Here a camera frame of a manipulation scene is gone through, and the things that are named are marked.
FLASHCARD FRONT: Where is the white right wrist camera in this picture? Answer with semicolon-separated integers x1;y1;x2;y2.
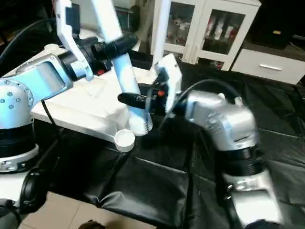
153;53;183;116

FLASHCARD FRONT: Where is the black case with yellow label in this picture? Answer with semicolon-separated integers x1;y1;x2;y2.
256;0;298;48

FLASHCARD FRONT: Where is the white glass door cabinet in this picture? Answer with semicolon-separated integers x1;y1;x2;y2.
150;0;262;71

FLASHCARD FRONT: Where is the black table mat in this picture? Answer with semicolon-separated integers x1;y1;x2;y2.
0;29;305;227

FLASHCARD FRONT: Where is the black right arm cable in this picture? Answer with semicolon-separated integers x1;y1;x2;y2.
156;78;244;130

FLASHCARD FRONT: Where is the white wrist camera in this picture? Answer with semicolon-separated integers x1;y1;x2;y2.
153;53;183;116
53;0;94;80

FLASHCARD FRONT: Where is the white drawer unit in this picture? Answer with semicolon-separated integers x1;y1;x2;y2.
230;48;305;86

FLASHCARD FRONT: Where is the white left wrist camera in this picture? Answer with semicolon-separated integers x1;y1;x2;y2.
53;0;94;80

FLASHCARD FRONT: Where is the white plastic table top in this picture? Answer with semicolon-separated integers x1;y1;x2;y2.
10;44;165;154

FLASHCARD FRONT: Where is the white plastic table leg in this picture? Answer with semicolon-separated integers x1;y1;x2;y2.
151;0;173;70
90;0;153;137

